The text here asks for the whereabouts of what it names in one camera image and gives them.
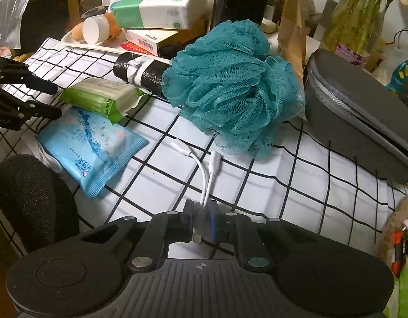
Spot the white adapter cable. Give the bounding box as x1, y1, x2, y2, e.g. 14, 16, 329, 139
170, 138, 223, 244

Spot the blue wet wipes pack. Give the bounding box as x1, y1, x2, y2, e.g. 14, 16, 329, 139
36, 106, 148, 199

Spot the green tissue pack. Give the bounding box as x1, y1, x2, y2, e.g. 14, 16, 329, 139
60, 78, 146, 124

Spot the black foam sponge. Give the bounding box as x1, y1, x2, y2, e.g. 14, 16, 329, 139
0, 154, 80, 253

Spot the teal mesh bath loofah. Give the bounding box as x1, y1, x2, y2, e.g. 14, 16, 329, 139
162, 20, 305, 159

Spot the black white checkered tablecloth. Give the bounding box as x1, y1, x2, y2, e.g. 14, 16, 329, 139
0, 37, 408, 262

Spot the tan egg shaped pouch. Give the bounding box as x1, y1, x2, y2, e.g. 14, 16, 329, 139
71, 22, 85, 42

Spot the white capped orange jar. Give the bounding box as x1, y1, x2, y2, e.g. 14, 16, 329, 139
82, 13, 122, 45

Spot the white serving tray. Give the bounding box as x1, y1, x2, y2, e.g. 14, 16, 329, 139
60, 31, 127, 55

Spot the black garbage bag roll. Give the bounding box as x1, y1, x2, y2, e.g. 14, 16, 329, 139
113, 52, 169, 98

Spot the white red flat box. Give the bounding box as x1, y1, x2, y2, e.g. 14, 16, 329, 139
124, 29, 191, 56

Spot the woven basket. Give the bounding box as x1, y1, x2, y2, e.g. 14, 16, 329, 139
375, 195, 408, 277

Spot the grey zippered hard case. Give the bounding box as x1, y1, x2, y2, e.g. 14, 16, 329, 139
305, 49, 408, 184

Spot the green white tissue box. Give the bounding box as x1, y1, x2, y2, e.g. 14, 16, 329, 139
111, 0, 208, 29

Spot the brown paper bag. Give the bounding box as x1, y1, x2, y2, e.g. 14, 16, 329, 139
278, 0, 307, 80

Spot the bamboo plant glass vase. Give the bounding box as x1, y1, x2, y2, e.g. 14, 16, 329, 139
321, 0, 393, 68

